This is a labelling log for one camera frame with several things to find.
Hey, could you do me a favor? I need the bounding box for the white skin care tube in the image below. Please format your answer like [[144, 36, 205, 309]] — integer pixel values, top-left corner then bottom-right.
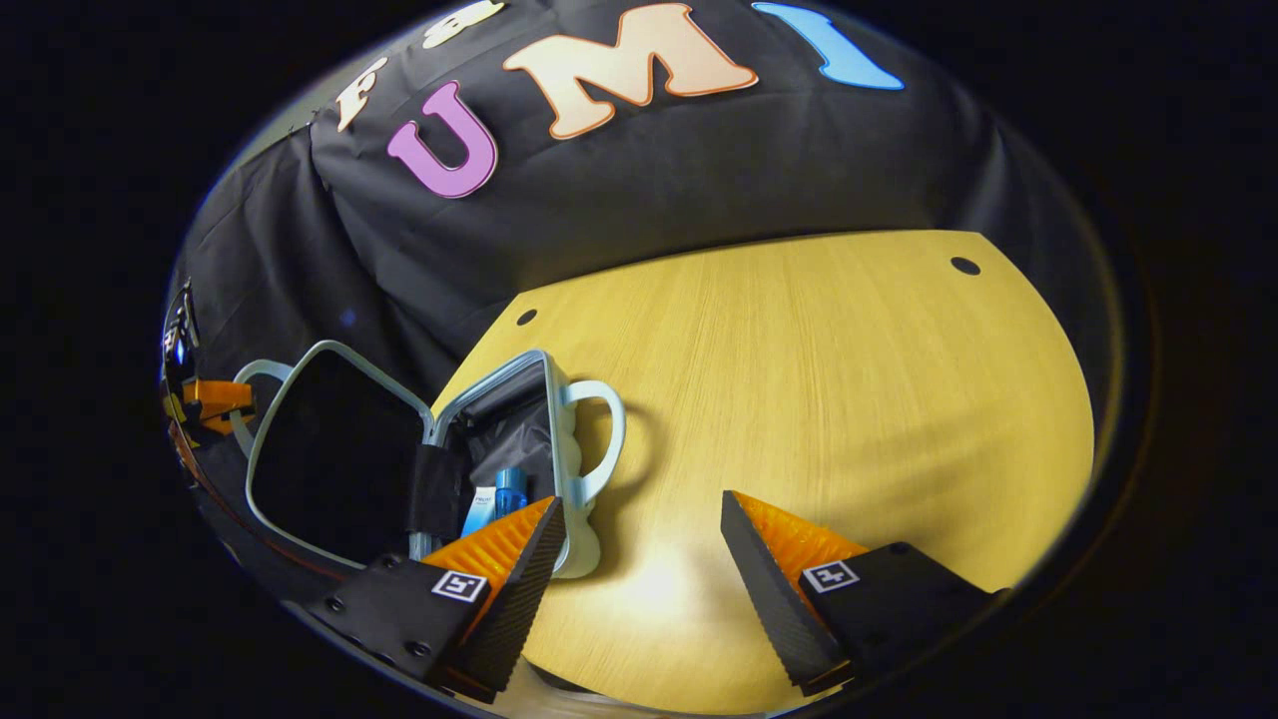
[[459, 485, 497, 538]]

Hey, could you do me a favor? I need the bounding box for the black backdrop cloth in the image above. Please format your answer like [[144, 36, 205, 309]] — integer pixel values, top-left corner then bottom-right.
[[165, 0, 1109, 400]]

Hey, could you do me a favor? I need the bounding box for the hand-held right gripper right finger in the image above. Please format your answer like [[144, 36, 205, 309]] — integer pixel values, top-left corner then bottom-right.
[[720, 489, 1009, 698]]

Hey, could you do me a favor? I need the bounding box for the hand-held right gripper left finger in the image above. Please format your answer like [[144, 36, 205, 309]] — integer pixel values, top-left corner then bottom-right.
[[305, 495, 566, 703]]

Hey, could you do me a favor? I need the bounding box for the pale blue suitcase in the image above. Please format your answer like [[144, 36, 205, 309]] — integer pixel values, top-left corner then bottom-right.
[[230, 340, 628, 582]]

